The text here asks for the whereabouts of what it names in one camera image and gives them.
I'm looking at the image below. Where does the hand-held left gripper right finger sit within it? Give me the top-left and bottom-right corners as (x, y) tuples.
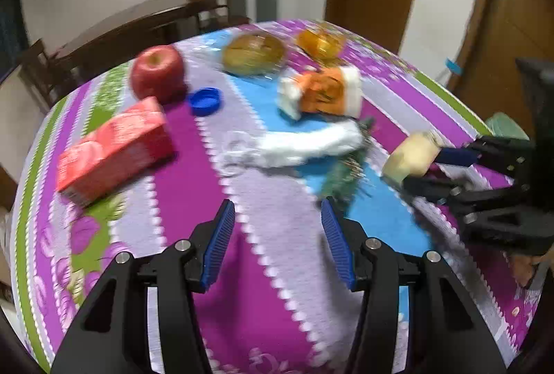
(320, 197), (507, 374)

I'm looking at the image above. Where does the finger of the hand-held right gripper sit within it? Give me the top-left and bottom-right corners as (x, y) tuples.
(400, 175), (551, 256)
(435, 135), (535, 184)

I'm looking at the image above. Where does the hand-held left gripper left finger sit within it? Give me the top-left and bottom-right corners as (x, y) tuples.
(50, 198), (236, 374)

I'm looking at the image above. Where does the beige food piece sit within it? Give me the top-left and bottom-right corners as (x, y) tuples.
(382, 131), (442, 184)

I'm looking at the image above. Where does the green plastic basin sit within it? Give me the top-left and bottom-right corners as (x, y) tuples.
(485, 112), (531, 141)

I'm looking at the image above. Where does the person's right hand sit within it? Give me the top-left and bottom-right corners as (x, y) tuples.
(506, 255), (548, 289)

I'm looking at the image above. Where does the dark green spiky item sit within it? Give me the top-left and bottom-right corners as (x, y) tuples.
(322, 116), (377, 210)

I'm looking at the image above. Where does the clear plastic film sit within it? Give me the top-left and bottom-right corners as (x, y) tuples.
(216, 128), (265, 180)

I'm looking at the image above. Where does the white crumpled tissue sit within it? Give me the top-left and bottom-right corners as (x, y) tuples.
(255, 118), (364, 169)

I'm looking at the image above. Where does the brown wooden door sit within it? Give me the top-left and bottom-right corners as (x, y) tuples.
(450, 0), (554, 98)

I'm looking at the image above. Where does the red drink carton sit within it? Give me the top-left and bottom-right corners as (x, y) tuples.
(56, 96), (176, 208)

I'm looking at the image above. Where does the blue bottle cap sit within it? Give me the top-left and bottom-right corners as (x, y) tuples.
(188, 87), (225, 117)

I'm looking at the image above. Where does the orange glass cup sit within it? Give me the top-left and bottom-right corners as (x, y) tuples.
(295, 23), (347, 65)

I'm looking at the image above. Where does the red apple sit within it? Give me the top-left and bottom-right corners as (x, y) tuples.
(130, 45), (187, 104)

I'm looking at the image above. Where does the bread in clear packet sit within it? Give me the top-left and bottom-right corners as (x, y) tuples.
(222, 31), (286, 77)

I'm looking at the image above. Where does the dark blue window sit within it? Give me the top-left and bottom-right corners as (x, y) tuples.
(0, 0), (27, 76)

